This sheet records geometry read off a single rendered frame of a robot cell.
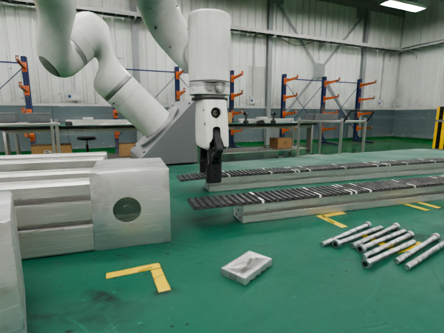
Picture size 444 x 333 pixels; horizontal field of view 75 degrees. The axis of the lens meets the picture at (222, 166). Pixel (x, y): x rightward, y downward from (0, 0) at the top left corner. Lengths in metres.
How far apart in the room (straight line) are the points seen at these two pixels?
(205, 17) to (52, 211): 0.42
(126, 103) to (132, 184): 0.67
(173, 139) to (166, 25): 0.41
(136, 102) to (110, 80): 0.10
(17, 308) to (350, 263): 0.30
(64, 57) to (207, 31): 0.51
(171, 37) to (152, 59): 7.69
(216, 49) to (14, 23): 7.98
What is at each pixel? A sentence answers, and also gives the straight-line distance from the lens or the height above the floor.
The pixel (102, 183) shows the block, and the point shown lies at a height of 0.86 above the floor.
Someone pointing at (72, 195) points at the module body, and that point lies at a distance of 0.37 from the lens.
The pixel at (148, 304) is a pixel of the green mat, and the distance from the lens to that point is 0.28.
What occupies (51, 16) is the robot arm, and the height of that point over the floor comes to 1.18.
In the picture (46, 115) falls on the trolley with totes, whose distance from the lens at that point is 3.48.
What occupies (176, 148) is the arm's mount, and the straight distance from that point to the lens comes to 0.97.
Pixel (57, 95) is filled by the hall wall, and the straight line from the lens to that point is 8.14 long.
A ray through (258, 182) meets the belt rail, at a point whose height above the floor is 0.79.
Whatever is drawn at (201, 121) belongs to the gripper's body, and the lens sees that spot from 0.58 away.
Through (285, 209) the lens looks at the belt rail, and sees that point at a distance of 0.47.
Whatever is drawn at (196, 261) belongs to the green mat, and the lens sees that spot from 0.34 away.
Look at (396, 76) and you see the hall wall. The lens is 13.74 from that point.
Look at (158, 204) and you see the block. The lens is 0.37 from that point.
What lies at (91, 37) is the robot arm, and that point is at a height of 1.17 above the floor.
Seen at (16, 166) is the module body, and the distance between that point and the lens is 0.57.
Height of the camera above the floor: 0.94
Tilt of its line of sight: 10 degrees down
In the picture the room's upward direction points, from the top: straight up
